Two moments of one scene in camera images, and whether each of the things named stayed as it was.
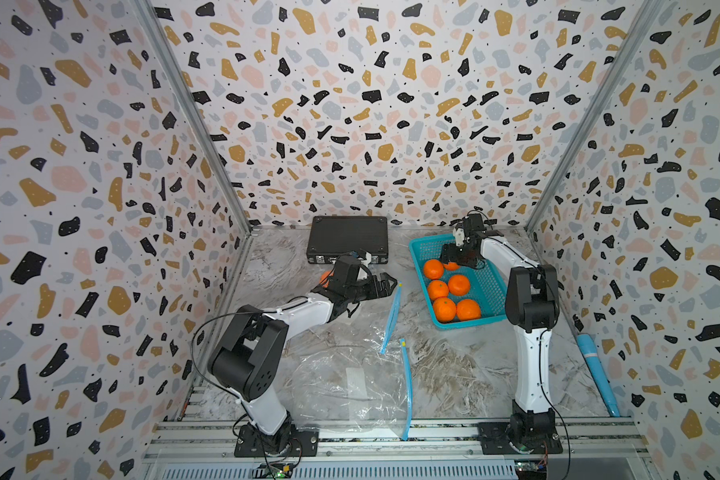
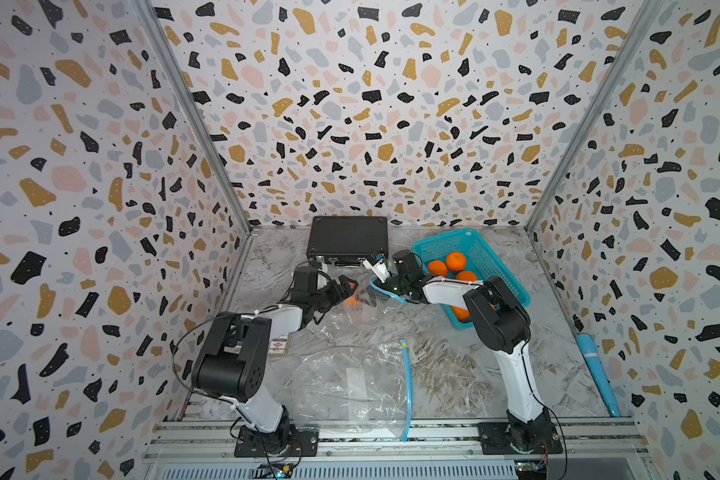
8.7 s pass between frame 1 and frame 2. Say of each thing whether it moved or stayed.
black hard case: stayed
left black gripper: moved
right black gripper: moved
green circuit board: stayed
